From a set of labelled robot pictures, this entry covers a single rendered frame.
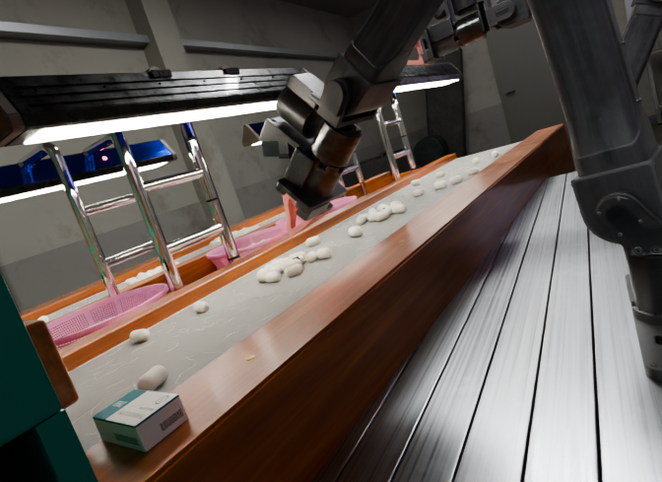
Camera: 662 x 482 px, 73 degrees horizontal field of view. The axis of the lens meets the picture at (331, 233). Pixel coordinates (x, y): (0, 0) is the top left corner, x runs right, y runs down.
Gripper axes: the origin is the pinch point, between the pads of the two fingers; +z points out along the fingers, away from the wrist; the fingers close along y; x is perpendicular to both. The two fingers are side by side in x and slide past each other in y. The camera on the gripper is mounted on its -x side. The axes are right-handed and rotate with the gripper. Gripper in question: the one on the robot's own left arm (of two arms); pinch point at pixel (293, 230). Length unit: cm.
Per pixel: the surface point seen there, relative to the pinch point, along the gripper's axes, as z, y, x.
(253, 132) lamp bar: 34, -67, -61
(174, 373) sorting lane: 2.3, 28.5, 8.0
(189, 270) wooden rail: 45, -15, -28
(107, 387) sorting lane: 8.4, 32.2, 2.9
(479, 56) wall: 64, -688, -162
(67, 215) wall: 196, -89, -199
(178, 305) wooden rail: 19.5, 11.3, -7.7
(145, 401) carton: -11.0, 38.3, 13.2
